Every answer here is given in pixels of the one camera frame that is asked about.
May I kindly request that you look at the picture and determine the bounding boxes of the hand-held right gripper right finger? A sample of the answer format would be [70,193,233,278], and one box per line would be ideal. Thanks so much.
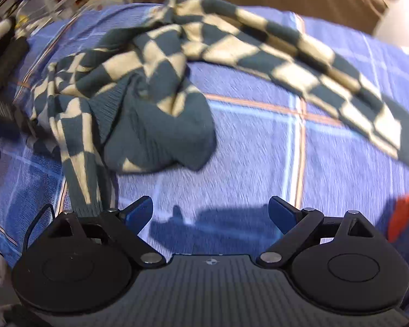
[257,196,375,268]

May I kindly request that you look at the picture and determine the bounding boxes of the black cable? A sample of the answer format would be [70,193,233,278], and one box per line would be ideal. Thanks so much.
[21,204,56,256]

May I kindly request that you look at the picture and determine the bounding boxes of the navy garment with orange trim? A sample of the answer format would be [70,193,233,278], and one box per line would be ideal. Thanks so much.
[386,192,409,321]

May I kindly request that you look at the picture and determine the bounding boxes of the teal cream checkered sweater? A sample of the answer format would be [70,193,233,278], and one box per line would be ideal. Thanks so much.
[30,0,409,213]

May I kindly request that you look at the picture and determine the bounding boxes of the white cloth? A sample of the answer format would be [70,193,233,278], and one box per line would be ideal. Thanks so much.
[373,0,409,53]

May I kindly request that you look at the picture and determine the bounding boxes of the blue plaid bed sheet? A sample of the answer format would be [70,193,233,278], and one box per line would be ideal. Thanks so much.
[0,3,409,314]

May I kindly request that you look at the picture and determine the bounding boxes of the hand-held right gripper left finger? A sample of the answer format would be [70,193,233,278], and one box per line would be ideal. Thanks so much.
[51,196,166,269]

